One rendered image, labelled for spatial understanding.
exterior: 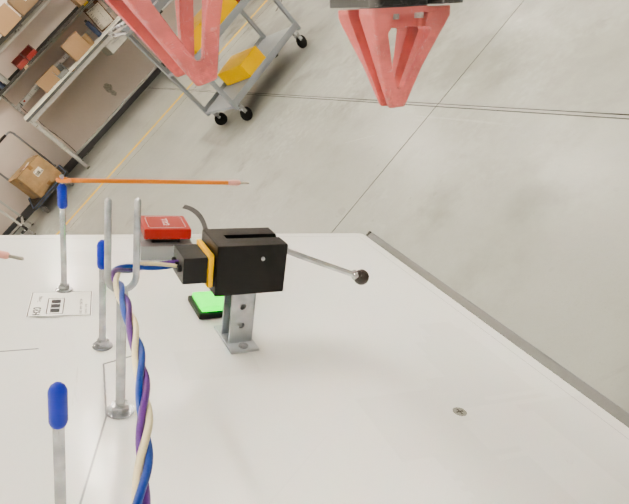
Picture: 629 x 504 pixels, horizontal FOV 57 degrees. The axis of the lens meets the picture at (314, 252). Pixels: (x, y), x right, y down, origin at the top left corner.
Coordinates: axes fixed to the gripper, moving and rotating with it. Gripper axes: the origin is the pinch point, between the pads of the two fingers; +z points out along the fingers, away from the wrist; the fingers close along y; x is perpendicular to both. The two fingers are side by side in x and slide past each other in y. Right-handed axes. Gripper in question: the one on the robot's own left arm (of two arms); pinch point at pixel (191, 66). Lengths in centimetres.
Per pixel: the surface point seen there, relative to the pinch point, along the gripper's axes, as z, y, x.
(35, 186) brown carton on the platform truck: 184, -700, -75
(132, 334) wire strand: 8.4, 14.3, -10.7
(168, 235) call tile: 18.3, -18.0, -4.9
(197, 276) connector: 13.5, 2.1, -5.6
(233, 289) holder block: 15.6, 2.8, -3.6
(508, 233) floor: 98, -89, 97
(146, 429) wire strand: 8.2, 21.6, -11.4
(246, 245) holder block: 12.8, 2.6, -1.4
